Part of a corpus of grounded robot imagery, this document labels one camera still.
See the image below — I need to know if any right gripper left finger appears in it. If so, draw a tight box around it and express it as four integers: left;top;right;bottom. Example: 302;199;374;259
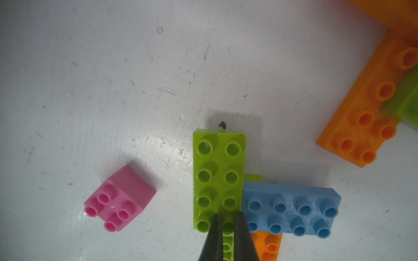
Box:
198;214;223;261

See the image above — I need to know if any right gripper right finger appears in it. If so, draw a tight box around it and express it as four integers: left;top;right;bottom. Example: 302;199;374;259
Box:
234;211;259;261

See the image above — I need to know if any orange lego brick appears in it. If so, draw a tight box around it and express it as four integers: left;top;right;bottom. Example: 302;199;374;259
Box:
251;231;283;261
349;0;418;34
317;32;418;167

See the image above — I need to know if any green lego brick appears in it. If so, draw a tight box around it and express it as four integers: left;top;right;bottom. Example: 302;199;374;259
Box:
223;223;234;261
381;65;418;132

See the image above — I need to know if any blue lego plate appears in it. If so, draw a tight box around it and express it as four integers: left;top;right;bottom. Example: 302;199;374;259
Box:
242;182;341;239

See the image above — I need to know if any green lego plate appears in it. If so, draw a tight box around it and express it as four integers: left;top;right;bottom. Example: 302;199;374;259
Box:
244;174;264;183
192;129;248;234

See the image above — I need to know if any pink lego square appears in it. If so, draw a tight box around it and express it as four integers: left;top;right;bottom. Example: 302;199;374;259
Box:
84;165;156;232

